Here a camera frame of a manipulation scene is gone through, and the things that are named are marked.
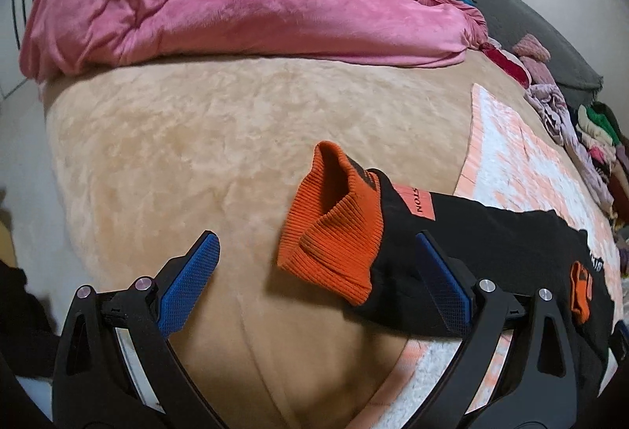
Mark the dark cloth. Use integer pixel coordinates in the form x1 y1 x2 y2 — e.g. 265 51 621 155
0 257 60 378

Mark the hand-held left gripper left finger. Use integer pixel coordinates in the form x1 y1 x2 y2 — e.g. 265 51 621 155
51 230 228 429

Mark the crumpled purple cloth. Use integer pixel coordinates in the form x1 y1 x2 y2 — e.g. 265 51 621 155
612 213 629 277

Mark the beige fleece blanket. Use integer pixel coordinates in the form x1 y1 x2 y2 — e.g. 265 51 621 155
10 51 536 429

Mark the peach and white patterned blanket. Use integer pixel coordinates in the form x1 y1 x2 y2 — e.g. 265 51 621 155
354 82 629 429

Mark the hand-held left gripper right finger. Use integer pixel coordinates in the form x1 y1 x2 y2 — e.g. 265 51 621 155
407 231 577 429

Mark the black sweater with orange cuffs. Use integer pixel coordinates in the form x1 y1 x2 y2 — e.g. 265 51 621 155
276 141 621 398

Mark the red cloth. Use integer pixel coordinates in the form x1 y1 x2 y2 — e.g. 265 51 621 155
480 41 532 88

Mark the pink fluffy cloth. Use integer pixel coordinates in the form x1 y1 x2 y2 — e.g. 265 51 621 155
512 33 551 64

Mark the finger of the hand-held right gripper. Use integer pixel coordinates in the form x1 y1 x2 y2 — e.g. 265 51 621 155
608 318 629 354

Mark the pile of folded clothes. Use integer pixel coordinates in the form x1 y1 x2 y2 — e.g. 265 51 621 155
570 101 629 224

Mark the pile of assorted clothes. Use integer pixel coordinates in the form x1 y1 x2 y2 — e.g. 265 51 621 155
523 82 615 209

